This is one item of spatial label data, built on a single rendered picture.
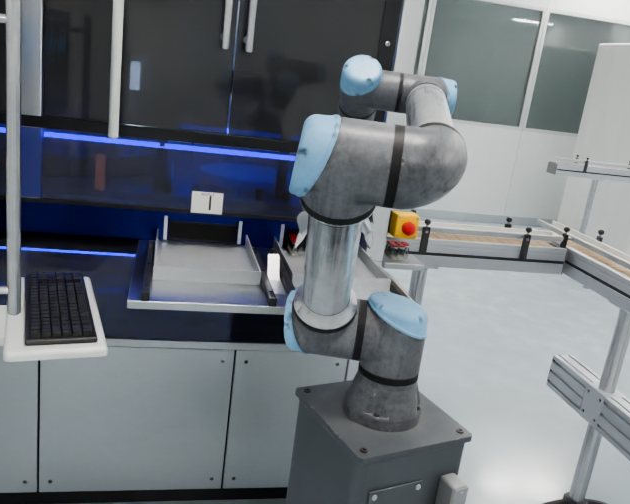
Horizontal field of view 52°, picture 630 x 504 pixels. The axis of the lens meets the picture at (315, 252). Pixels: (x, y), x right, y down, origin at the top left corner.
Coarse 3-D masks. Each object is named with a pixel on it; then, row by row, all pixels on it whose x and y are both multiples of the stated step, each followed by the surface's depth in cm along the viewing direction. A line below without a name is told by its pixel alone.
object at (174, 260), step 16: (160, 240) 188; (160, 256) 174; (176, 256) 175; (192, 256) 177; (208, 256) 179; (224, 256) 181; (240, 256) 183; (160, 272) 156; (176, 272) 157; (192, 272) 158; (208, 272) 159; (224, 272) 159; (240, 272) 160; (256, 272) 161
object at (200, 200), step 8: (192, 192) 178; (200, 192) 178; (208, 192) 179; (192, 200) 179; (200, 200) 179; (208, 200) 180; (216, 200) 180; (192, 208) 179; (200, 208) 180; (208, 208) 180; (216, 208) 181
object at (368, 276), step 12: (276, 240) 191; (288, 252) 192; (360, 252) 195; (288, 264) 170; (300, 264) 183; (360, 264) 190; (372, 264) 184; (300, 276) 164; (360, 276) 179; (372, 276) 180; (384, 276) 173; (360, 288) 168; (372, 288) 169; (384, 288) 169
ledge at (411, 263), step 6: (384, 258) 200; (408, 258) 204; (414, 258) 205; (384, 264) 196; (390, 264) 196; (396, 264) 197; (402, 264) 197; (408, 264) 198; (414, 264) 198; (420, 264) 199; (420, 270) 199
